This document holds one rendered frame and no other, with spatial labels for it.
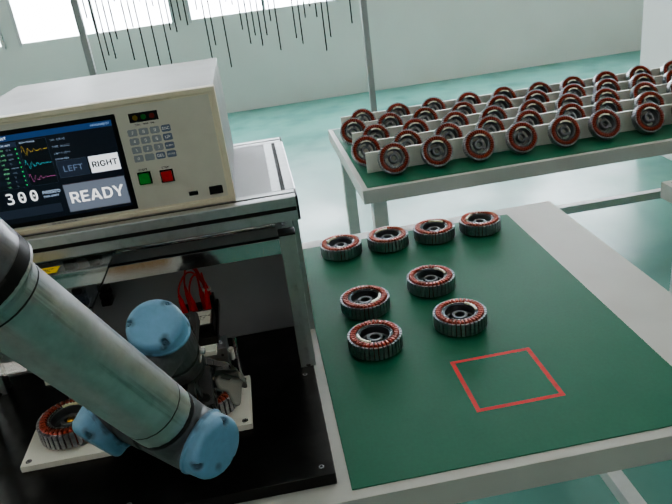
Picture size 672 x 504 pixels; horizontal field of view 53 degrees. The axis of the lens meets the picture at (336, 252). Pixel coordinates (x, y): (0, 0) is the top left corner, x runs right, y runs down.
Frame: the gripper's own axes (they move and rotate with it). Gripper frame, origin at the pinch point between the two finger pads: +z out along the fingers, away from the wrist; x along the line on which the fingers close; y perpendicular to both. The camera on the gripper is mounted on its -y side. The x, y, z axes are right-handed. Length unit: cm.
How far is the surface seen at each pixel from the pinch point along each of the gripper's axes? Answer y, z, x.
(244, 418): 5.4, 2.8, 6.2
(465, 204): -164, 230, 133
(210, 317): -13.3, -0.4, 2.8
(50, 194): -33.6, -17.6, -19.7
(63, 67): -506, 399, -167
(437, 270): -28, 28, 53
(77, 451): 5.6, 2.6, -22.4
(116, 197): -32.1, -15.7, -9.1
